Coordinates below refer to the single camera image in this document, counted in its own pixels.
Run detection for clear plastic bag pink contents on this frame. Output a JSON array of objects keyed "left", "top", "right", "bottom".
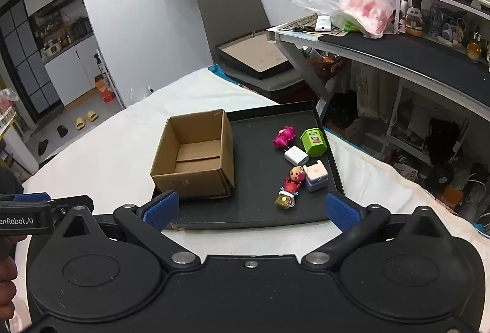
[{"left": 290, "top": 0, "right": 399, "bottom": 40}]

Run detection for white cabinet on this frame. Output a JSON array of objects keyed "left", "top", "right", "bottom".
[{"left": 19, "top": 0, "right": 111, "bottom": 108}]

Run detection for brown cardboard box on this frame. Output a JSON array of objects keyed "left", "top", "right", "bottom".
[{"left": 150, "top": 109, "right": 235, "bottom": 200}]

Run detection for black framed board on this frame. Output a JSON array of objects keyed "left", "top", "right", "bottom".
[{"left": 214, "top": 33, "right": 293, "bottom": 81}]

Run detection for white shelving rack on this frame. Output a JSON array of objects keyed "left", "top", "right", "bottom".
[{"left": 379, "top": 80, "right": 475, "bottom": 180}]

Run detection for black backpack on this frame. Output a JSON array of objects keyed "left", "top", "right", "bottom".
[{"left": 427, "top": 118, "right": 460, "bottom": 165}]

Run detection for pink toy figure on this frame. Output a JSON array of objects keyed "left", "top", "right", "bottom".
[{"left": 273, "top": 127, "right": 296, "bottom": 150}]

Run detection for blue figurine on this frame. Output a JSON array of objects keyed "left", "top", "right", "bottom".
[{"left": 440, "top": 21, "right": 466, "bottom": 46}]

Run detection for small black fan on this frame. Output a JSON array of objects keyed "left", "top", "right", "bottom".
[{"left": 425, "top": 164, "right": 454, "bottom": 196}]

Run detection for grey desk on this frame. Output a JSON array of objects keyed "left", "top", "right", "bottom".
[{"left": 266, "top": 22, "right": 490, "bottom": 120}]

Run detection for white charger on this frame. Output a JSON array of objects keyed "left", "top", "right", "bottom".
[{"left": 284, "top": 145, "right": 309, "bottom": 167}]

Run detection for lavender white charger cube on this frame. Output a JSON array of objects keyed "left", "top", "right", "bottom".
[{"left": 302, "top": 161, "right": 330, "bottom": 194}]

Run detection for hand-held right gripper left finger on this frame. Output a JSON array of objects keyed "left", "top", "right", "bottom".
[{"left": 57, "top": 191, "right": 202, "bottom": 273}]

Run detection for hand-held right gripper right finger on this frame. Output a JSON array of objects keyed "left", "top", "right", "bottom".
[{"left": 300, "top": 191, "right": 456, "bottom": 274}]

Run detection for black tray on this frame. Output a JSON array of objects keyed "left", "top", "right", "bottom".
[{"left": 151, "top": 101, "right": 345, "bottom": 231}]

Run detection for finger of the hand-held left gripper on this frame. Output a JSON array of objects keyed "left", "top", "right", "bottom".
[{"left": 0, "top": 193, "right": 95, "bottom": 221}]

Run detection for orange carton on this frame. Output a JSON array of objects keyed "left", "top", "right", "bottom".
[{"left": 94, "top": 74, "right": 115, "bottom": 104}]

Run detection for black grid door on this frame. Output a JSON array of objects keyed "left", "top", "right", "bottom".
[{"left": 0, "top": 0, "right": 64, "bottom": 119}]

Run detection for red plastic basket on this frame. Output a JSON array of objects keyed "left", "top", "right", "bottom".
[{"left": 308, "top": 50, "right": 347, "bottom": 80}]

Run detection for amber bottle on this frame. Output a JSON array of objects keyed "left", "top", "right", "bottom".
[{"left": 467, "top": 30, "right": 482, "bottom": 63}]

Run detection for white tote bag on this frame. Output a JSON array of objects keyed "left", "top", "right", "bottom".
[{"left": 354, "top": 67, "right": 383, "bottom": 119}]

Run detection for green toy box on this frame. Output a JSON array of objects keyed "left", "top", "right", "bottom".
[{"left": 300, "top": 128, "right": 327, "bottom": 158}]

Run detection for panda figurine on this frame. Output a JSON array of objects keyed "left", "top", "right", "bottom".
[{"left": 405, "top": 6, "right": 424, "bottom": 37}]

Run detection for person's left hand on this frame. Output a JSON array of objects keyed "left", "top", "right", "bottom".
[{"left": 0, "top": 237, "right": 18, "bottom": 319}]

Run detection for black bag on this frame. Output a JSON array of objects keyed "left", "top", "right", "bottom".
[{"left": 327, "top": 92, "right": 358, "bottom": 129}]

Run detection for grey chair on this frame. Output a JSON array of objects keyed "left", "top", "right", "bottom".
[{"left": 197, "top": 0, "right": 303, "bottom": 92}]

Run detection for small gold cube keychain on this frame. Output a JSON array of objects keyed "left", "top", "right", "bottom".
[{"left": 275, "top": 192, "right": 297, "bottom": 210}]

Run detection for red-dressed doll figure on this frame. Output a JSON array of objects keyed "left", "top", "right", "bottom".
[{"left": 281, "top": 165, "right": 306, "bottom": 196}]

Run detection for black desk mat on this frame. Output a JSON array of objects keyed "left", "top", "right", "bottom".
[{"left": 318, "top": 28, "right": 490, "bottom": 108}]

